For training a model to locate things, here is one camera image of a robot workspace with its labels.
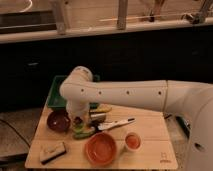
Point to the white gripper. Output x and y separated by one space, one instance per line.
78 110

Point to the dark purple grape bunch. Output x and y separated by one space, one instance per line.
78 121

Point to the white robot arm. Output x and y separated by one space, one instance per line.
191 100

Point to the dark red bowl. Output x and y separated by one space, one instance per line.
58 121

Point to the orange bowl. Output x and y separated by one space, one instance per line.
100 149

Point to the small green cup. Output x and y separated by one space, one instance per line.
78 128

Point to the green plastic tray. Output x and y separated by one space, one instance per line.
55 100

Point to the metal can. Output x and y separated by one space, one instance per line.
100 117

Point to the yellow banana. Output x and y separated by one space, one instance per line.
103 109

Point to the wooden block with dark base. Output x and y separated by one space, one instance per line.
49 153

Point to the white cup orange inside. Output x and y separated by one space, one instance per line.
132 142

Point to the green bin with clutter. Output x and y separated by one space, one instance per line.
184 126

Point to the white handled knife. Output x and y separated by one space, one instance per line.
110 125

